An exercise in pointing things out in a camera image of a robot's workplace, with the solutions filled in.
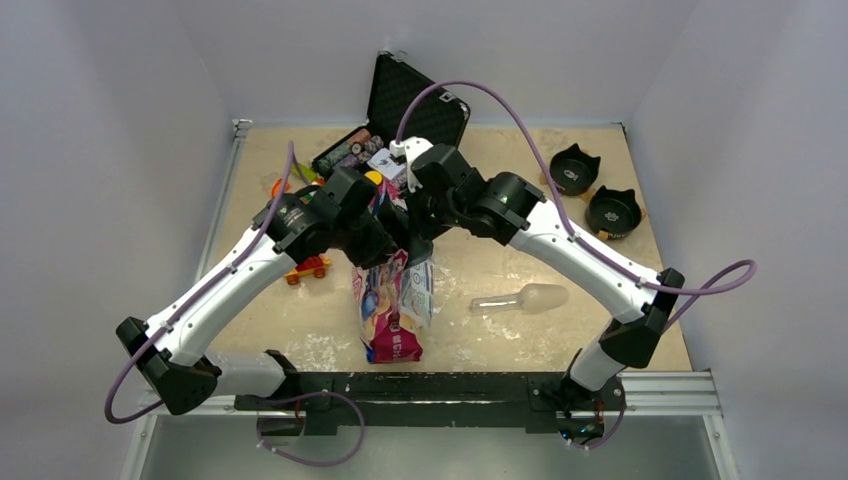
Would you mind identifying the orange toy piece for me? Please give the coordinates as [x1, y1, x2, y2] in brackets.
[270, 178, 291, 198]

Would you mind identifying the yellow round chip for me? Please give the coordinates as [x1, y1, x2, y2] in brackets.
[365, 171, 384, 186]

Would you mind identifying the black poker chip case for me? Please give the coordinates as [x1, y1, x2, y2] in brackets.
[309, 51, 472, 193]

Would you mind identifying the pink blue pet food bag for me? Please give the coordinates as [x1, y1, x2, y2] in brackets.
[351, 178, 437, 366]

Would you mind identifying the near black cat bowl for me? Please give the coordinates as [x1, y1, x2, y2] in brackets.
[584, 185, 644, 241]

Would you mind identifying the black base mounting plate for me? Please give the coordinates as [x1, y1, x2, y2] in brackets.
[235, 372, 626, 444]

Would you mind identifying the black cat bowl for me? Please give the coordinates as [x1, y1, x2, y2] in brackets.
[549, 143, 601, 197]
[584, 185, 644, 241]

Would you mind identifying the green toy piece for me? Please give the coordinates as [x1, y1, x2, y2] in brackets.
[292, 163, 319, 184]

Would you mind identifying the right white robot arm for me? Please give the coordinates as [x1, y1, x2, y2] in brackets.
[389, 137, 684, 407]

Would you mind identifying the far black cat bowl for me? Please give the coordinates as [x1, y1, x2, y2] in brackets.
[549, 143, 601, 197]

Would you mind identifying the wooden bowl stand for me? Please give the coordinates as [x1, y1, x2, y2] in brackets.
[539, 168, 647, 247]

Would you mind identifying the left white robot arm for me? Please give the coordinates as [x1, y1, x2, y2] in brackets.
[116, 168, 397, 415]

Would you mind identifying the red yellow toy block car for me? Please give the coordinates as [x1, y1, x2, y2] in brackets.
[284, 255, 332, 286]

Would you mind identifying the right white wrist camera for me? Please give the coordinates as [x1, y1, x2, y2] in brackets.
[389, 137, 433, 193]

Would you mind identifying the white card box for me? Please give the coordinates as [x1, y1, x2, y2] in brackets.
[367, 148, 406, 180]

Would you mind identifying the clear plastic scoop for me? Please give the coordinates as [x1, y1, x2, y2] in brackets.
[469, 283, 570, 315]

